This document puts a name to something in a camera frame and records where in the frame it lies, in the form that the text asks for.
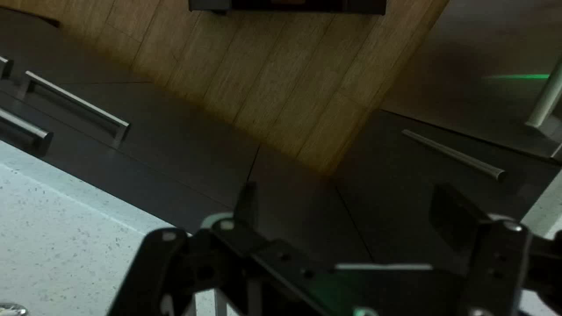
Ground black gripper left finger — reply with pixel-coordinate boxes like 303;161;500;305
108;182;329;316

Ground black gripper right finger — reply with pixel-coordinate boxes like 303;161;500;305
431;184;531;316

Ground dark lower kitchen cabinets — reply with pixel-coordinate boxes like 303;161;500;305
0;10;559;265

